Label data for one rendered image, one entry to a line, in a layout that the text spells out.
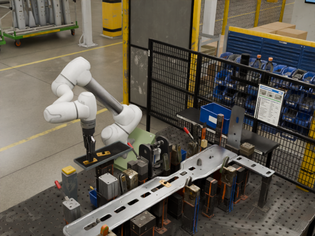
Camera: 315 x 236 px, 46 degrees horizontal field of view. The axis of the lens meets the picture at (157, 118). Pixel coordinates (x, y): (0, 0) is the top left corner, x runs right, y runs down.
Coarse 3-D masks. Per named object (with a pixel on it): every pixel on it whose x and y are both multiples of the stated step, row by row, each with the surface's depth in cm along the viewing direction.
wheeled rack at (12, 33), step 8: (0, 0) 895; (8, 0) 910; (24, 0) 942; (72, 0) 963; (24, 8) 954; (48, 24) 960; (72, 24) 984; (0, 32) 885; (8, 32) 873; (16, 32) 887; (24, 32) 878; (32, 32) 893; (40, 32) 902; (48, 32) 919; (72, 32) 988; (16, 40) 867
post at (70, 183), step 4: (64, 172) 219; (72, 172) 219; (76, 172) 220; (64, 176) 218; (68, 176) 216; (72, 176) 218; (76, 176) 221; (64, 180) 220; (68, 180) 217; (72, 180) 219; (76, 180) 222; (64, 184) 221; (68, 184) 218; (72, 184) 220; (76, 184) 223; (64, 188) 223; (68, 188) 219; (72, 188) 222; (76, 188) 225; (64, 192) 226; (68, 192) 222; (72, 192) 224; (76, 192) 226; (68, 196) 223; (72, 196) 225; (76, 196) 227; (76, 200) 228
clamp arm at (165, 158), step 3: (165, 153) 250; (162, 156) 250; (165, 156) 249; (165, 159) 250; (165, 162) 251; (168, 162) 253; (165, 165) 251; (168, 165) 253; (165, 168) 251; (168, 168) 253
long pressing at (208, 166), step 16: (192, 160) 263; (208, 160) 263; (176, 176) 245; (192, 176) 245; (128, 192) 226; (144, 192) 227; (160, 192) 228; (112, 208) 213; (128, 208) 213; (144, 208) 214; (80, 224) 200; (112, 224) 201
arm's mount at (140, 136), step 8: (136, 128) 309; (128, 136) 309; (136, 136) 306; (144, 136) 302; (152, 136) 299; (136, 144) 302; (152, 144) 301; (128, 152) 301; (136, 152) 298; (120, 160) 301; (128, 160) 298; (120, 168) 300
